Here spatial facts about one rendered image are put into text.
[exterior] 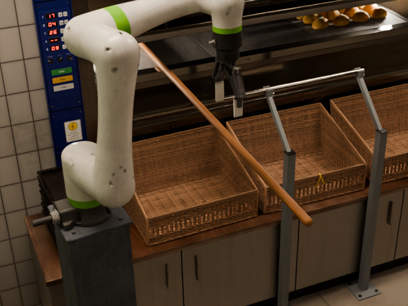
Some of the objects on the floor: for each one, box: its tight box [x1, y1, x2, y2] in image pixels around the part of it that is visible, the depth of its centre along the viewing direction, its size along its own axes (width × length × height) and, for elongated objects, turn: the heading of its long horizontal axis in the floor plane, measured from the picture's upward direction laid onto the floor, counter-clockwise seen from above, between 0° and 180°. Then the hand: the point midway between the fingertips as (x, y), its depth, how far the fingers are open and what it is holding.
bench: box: [24, 123, 408, 306], centre depth 369 cm, size 56×242×58 cm, turn 115°
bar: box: [132, 67, 389, 306], centre depth 332 cm, size 31×127×118 cm, turn 115°
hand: (228, 105), depth 232 cm, fingers open, 13 cm apart
